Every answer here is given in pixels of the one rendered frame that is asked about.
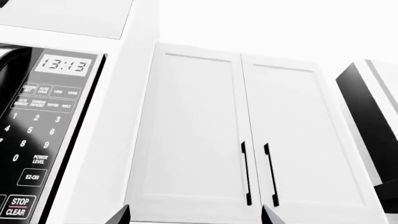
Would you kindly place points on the white cabinet above microwave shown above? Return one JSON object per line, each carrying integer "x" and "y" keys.
{"x": 62, "y": 16}

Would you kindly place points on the black microwave control panel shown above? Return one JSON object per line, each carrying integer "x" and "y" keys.
{"x": 37, "y": 130}

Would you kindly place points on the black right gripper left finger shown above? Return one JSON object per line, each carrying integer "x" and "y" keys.
{"x": 121, "y": 216}

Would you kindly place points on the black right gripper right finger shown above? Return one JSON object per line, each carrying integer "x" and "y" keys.
{"x": 270, "y": 217}

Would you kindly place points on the black range hood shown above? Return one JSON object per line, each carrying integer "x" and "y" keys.
{"x": 367, "y": 126}

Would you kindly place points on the white cabinet door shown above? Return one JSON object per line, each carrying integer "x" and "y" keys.
{"x": 311, "y": 140}
{"x": 192, "y": 130}

